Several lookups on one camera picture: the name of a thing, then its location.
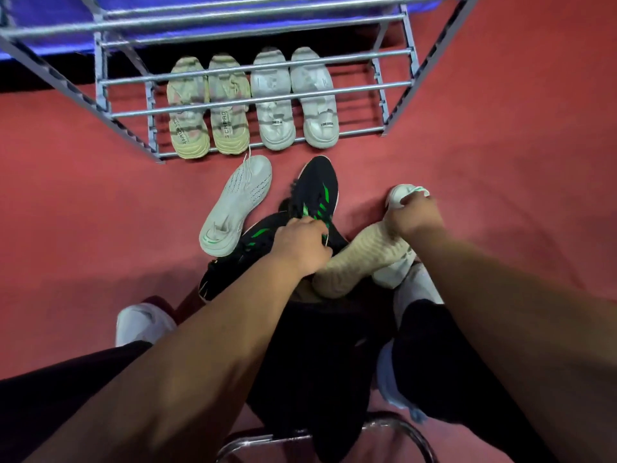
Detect person's right hand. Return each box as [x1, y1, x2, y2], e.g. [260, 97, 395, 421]
[383, 190, 445, 243]

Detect person's left hand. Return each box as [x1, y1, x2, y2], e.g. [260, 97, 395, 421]
[269, 217, 335, 278]

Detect black sneaker with green stripes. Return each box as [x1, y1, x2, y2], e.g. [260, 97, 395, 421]
[199, 211, 291, 303]
[279, 155, 340, 239]

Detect off-white knit sneaker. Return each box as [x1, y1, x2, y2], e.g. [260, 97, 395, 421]
[312, 184, 431, 300]
[199, 154, 273, 258]

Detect person's left forearm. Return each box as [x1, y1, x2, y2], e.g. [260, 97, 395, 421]
[23, 255, 315, 463]

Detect person's right forearm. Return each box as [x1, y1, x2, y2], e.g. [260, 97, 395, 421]
[409, 225, 617, 463]

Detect person's white right shoe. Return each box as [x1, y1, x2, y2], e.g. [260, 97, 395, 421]
[392, 262, 444, 329]

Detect person's white shoe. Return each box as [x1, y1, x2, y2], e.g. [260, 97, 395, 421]
[392, 262, 444, 329]
[115, 304, 177, 348]

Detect white chunky sneaker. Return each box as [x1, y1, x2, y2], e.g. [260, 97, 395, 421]
[250, 47, 297, 152]
[290, 46, 340, 150]

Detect beige chunky sneaker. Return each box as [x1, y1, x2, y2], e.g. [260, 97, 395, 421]
[166, 56, 212, 160]
[208, 53, 252, 156]

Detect grey metal shoe rack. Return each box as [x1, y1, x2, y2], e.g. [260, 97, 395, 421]
[0, 0, 483, 164]

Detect person's white left shoe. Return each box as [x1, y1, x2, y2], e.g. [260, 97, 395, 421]
[115, 304, 177, 348]

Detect person's black trousers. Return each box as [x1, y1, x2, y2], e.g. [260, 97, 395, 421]
[0, 299, 557, 463]

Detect purple cloth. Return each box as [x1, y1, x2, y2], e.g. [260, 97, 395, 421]
[0, 0, 440, 61]

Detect chrome tube chair frame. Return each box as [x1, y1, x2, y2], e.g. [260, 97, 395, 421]
[215, 412, 438, 463]

